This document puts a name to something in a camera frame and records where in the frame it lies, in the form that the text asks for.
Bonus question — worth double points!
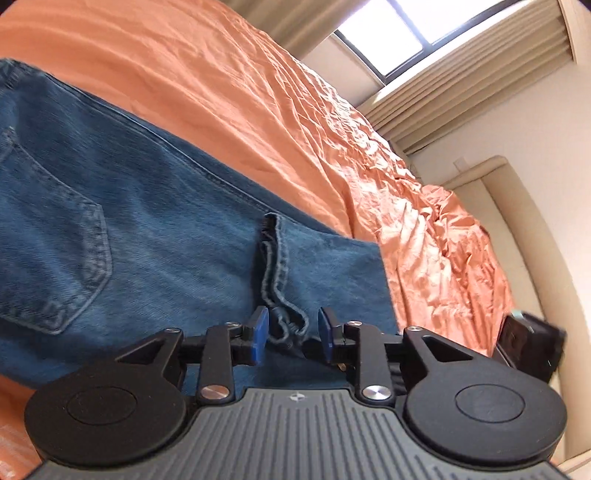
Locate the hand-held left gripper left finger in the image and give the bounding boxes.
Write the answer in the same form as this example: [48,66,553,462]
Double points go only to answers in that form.
[115,308,270,404]

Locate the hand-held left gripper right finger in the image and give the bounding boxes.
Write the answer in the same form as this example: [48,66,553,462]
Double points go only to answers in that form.
[317,307,482,404]

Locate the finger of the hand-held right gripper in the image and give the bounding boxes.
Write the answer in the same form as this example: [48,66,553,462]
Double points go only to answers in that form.
[490,311,567,385]

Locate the blue denim pants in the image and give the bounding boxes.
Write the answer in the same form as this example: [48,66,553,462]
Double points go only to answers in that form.
[0,57,400,394]

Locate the beige padded headboard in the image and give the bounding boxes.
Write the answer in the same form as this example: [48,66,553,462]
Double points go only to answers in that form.
[442,154,591,472]

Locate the crumpled orange duvet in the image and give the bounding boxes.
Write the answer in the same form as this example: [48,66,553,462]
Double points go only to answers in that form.
[392,184,516,357]

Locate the orange bed sheet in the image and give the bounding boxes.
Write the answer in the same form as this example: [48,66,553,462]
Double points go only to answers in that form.
[0,0,516,480]

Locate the narrow beige curtain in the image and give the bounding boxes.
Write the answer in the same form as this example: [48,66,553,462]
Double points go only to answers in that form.
[359,0,579,156]

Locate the wide beige curtain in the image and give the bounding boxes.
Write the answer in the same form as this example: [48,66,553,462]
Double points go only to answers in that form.
[222,0,399,62]

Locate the window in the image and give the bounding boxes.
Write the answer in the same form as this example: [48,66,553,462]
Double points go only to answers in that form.
[332,0,562,85]

